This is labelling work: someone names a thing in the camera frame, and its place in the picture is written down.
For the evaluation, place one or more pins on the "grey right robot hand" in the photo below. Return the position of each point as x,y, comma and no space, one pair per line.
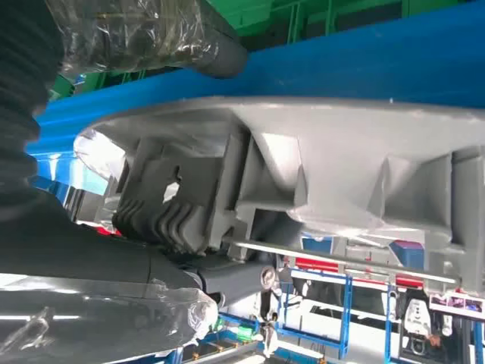
75,301

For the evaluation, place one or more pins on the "white curved panel part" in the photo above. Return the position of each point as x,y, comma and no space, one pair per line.
96,153

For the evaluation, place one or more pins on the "red barrier belt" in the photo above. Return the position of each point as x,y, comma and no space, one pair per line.
318,265

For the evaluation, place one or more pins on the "green plastic crate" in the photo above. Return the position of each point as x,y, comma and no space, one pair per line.
257,15
94,83

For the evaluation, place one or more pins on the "blue metal shelf rack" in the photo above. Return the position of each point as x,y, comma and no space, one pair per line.
341,65
345,311

